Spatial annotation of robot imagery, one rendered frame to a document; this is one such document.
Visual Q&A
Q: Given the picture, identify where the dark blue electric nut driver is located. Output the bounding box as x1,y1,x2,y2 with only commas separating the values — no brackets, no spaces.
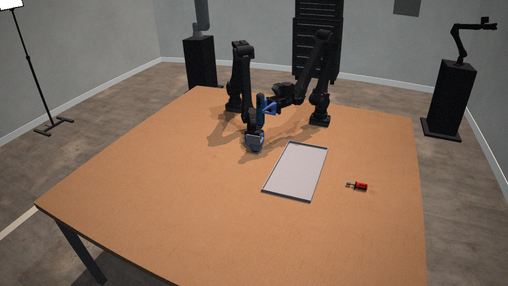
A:
256,93,265,137

